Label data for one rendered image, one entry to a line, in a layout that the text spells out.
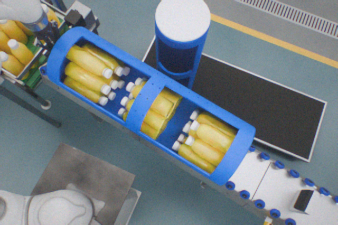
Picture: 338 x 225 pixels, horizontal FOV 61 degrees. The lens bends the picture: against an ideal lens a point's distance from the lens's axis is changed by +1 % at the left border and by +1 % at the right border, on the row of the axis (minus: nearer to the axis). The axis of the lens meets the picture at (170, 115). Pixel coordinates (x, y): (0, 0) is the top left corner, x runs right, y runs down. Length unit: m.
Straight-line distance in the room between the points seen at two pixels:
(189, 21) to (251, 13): 1.46
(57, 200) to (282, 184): 0.98
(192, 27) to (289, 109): 1.24
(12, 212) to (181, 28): 1.05
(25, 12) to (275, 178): 1.21
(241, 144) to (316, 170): 1.54
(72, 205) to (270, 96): 1.79
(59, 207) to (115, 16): 2.05
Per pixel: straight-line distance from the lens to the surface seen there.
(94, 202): 1.27
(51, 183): 1.34
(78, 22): 1.60
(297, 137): 2.40
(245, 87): 2.37
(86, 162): 1.31
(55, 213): 1.04
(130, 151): 2.31
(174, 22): 1.48
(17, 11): 1.05
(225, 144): 1.13
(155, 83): 1.13
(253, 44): 2.73
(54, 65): 1.27
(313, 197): 1.35
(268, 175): 1.44
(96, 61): 1.24
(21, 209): 1.11
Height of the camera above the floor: 2.28
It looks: 75 degrees down
